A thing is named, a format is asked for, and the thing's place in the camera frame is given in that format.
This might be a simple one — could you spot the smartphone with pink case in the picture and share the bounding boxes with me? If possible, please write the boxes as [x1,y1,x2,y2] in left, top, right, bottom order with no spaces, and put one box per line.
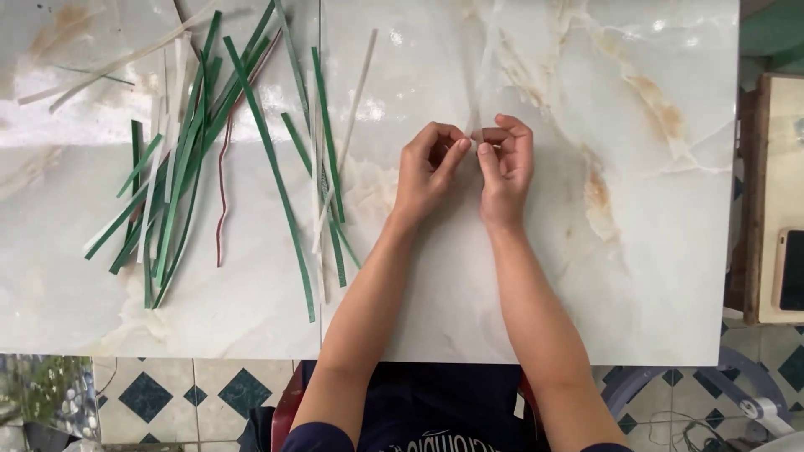
[772,226,804,313]

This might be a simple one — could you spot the floral patterned bag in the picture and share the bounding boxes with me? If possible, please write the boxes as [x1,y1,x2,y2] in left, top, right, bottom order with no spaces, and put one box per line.
[0,354,101,452]

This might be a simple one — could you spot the tangled thin cables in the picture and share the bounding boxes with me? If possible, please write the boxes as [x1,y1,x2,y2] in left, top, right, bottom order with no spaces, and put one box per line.
[646,411,732,452]

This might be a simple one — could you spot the black cloth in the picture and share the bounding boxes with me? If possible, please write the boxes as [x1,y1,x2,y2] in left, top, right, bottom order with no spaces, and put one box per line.
[237,406,277,452]

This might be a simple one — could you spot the person's left hand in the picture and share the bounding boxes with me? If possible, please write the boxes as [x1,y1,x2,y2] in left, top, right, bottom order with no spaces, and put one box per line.
[391,121,472,228]

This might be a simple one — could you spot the green plastic object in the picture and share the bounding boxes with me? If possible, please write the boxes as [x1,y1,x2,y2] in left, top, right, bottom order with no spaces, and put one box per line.
[740,0,804,74]

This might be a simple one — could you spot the pile of white plastic strips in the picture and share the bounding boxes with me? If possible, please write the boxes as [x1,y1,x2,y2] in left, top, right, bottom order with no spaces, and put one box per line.
[18,0,380,303]

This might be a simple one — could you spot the red plastic chair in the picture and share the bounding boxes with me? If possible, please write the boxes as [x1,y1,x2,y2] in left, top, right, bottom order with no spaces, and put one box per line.
[271,361,542,452]

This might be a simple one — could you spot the wooden side cabinet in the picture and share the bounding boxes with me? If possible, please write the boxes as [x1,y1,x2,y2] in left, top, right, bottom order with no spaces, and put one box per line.
[743,72,804,325]

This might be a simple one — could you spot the translucent white strap piece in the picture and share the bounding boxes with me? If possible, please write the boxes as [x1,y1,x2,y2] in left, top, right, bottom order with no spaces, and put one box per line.
[457,13,486,143]

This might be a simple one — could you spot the purple plastic stool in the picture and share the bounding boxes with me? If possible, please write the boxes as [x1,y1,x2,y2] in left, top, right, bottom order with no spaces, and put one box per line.
[600,345,794,433]

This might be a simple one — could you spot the wavy red-brown plastic strip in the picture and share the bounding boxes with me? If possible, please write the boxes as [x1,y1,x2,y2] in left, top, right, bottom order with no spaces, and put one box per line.
[215,28,283,269]

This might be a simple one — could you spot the person's right hand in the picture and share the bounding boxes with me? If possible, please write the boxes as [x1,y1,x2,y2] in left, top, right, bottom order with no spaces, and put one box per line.
[475,113,535,232]

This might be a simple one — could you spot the pile of green plastic strips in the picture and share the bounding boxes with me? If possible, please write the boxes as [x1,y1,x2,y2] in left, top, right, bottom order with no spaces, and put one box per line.
[55,0,363,325]

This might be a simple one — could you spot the person's dark navy clothing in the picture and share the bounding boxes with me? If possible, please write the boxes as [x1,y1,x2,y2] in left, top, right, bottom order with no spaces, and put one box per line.
[279,361,635,452]

